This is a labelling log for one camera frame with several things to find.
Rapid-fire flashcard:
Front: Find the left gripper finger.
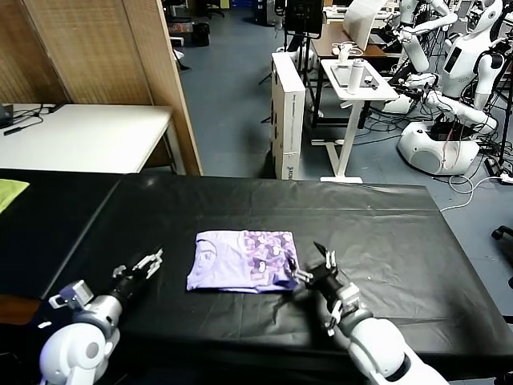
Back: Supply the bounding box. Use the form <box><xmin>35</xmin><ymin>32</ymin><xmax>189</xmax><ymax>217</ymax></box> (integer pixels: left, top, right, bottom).
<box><xmin>111</xmin><ymin>248</ymin><xmax>164</xmax><ymax>278</ymax></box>
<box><xmin>144</xmin><ymin>256</ymin><xmax>164</xmax><ymax>280</ymax></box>

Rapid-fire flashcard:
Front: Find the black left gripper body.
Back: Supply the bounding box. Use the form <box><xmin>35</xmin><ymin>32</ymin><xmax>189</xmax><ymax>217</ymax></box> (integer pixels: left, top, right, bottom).
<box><xmin>110</xmin><ymin>271</ymin><xmax>150</xmax><ymax>308</ymax></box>

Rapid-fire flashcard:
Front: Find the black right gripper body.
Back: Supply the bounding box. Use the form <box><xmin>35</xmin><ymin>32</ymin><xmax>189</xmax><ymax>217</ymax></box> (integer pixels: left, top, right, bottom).
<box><xmin>304</xmin><ymin>262</ymin><xmax>349</xmax><ymax>312</ymax></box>

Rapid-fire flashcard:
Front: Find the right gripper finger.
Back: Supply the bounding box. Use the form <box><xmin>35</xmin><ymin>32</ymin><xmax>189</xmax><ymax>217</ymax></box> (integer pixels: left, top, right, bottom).
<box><xmin>285</xmin><ymin>256</ymin><xmax>314</xmax><ymax>285</ymax></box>
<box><xmin>313</xmin><ymin>241</ymin><xmax>337</xmax><ymax>270</ymax></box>

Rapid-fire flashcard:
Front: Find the light purple t-shirt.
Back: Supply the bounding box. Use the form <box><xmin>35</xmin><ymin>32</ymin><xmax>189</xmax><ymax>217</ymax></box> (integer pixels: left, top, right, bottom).
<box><xmin>185</xmin><ymin>229</ymin><xmax>300</xmax><ymax>294</ymax></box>

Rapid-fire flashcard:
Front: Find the glossy black table cover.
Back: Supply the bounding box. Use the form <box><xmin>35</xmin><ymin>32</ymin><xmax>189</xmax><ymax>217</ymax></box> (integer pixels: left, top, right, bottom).
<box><xmin>39</xmin><ymin>172</ymin><xmax>511</xmax><ymax>385</ymax></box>

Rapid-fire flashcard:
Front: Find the matte black table cover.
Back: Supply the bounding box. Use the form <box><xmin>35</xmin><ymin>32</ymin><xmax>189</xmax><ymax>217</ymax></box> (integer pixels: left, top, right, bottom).
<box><xmin>0</xmin><ymin>168</ymin><xmax>123</xmax><ymax>301</ymax></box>

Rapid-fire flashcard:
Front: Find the white rectangular table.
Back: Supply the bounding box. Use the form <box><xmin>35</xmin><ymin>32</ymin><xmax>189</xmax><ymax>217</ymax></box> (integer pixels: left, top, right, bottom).
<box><xmin>0</xmin><ymin>103</ymin><xmax>186</xmax><ymax>176</ymax></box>

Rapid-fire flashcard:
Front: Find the tall white cardboard box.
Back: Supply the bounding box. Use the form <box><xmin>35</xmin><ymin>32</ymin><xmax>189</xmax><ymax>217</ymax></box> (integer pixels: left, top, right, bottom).
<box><xmin>270</xmin><ymin>51</ymin><xmax>306</xmax><ymax>180</ymax></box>

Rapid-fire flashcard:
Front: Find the green cloth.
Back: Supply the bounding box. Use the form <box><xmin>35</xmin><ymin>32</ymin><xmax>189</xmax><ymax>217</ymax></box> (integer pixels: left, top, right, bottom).
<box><xmin>0</xmin><ymin>179</ymin><xmax>31</xmax><ymax>215</ymax></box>

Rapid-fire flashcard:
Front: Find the white adjustable side table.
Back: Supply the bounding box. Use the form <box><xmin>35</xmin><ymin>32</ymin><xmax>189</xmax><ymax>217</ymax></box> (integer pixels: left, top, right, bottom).
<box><xmin>311</xmin><ymin>59</ymin><xmax>400</xmax><ymax>184</ymax></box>

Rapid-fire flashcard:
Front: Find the black chair caster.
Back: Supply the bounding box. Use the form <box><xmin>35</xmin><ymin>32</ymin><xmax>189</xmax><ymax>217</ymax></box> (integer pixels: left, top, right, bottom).
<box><xmin>491</xmin><ymin>225</ymin><xmax>513</xmax><ymax>257</ymax></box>

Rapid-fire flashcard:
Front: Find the white bottle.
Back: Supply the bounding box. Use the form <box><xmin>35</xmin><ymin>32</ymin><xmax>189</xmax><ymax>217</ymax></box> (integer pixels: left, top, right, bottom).
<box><xmin>346</xmin><ymin>58</ymin><xmax>366</xmax><ymax>95</ymax></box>

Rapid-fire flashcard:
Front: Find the gray tablet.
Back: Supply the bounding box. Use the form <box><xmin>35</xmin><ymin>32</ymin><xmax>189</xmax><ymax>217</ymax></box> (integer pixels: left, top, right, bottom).
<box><xmin>330</xmin><ymin>64</ymin><xmax>353</xmax><ymax>88</ymax></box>

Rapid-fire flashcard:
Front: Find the black bar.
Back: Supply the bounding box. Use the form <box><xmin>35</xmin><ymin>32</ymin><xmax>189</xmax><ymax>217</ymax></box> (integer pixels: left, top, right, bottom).
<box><xmin>2</xmin><ymin>124</ymin><xmax>34</xmax><ymax>137</ymax></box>

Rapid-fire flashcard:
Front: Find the small white stand device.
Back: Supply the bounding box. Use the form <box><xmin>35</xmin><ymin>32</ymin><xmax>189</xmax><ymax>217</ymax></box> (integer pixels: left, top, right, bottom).
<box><xmin>331</xmin><ymin>42</ymin><xmax>361</xmax><ymax>66</ymax></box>

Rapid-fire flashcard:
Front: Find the black box device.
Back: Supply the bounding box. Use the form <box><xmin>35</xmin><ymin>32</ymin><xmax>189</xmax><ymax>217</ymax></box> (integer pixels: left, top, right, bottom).
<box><xmin>0</xmin><ymin>103</ymin><xmax>15</xmax><ymax>130</ymax></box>

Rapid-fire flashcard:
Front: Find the brown desk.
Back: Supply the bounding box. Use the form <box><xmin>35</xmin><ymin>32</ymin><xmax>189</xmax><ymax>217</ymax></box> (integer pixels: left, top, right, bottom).
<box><xmin>310</xmin><ymin>22</ymin><xmax>402</xmax><ymax>81</ymax></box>

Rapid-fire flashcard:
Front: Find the wooden folding screen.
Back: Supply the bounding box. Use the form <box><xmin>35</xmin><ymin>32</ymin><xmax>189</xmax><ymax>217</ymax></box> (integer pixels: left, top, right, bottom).
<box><xmin>0</xmin><ymin>0</ymin><xmax>204</xmax><ymax>176</ymax></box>

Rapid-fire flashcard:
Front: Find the white humanoid robot with base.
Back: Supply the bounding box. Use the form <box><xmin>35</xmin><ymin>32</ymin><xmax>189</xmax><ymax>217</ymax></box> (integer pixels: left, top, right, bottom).
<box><xmin>396</xmin><ymin>0</ymin><xmax>507</xmax><ymax>177</ymax></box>

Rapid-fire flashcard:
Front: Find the black bin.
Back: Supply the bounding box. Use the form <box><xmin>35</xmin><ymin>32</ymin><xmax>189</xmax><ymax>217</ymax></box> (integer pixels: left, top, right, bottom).
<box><xmin>192</xmin><ymin>22</ymin><xmax>211</xmax><ymax>47</ymax></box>

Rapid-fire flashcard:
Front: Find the white curved panel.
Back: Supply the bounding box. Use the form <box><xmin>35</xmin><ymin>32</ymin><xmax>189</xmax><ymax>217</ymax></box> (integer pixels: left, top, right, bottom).
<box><xmin>342</xmin><ymin>0</ymin><xmax>388</xmax><ymax>52</ymax></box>

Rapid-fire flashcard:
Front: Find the black screen on stand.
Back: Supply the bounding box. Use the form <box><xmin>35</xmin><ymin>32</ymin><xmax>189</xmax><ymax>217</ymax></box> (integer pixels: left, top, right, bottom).
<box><xmin>280</xmin><ymin>0</ymin><xmax>325</xmax><ymax>55</ymax></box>

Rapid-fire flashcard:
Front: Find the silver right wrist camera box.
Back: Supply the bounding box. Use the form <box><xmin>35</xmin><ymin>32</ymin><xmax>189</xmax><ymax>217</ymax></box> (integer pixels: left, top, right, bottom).
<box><xmin>336</xmin><ymin>283</ymin><xmax>364</xmax><ymax>318</ymax></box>

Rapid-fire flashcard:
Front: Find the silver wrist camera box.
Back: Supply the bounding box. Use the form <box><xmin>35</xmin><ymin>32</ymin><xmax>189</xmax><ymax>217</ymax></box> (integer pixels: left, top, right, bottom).
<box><xmin>47</xmin><ymin>280</ymin><xmax>95</xmax><ymax>310</ymax></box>
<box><xmin>336</xmin><ymin>283</ymin><xmax>364</xmax><ymax>318</ymax></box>

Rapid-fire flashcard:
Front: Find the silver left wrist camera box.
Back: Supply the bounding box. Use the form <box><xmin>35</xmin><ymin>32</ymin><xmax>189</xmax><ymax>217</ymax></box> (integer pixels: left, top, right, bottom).
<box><xmin>47</xmin><ymin>280</ymin><xmax>95</xmax><ymax>310</ymax></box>

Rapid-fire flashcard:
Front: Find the white floor cable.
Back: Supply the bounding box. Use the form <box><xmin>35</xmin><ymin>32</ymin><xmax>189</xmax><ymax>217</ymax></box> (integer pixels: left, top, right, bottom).
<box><xmin>440</xmin><ymin>174</ymin><xmax>506</xmax><ymax>213</ymax></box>

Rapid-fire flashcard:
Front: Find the black cable with adapter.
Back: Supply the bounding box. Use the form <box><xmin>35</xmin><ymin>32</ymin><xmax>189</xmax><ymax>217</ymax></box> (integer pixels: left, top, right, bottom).
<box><xmin>11</xmin><ymin>103</ymin><xmax>61</xmax><ymax>121</ymax></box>

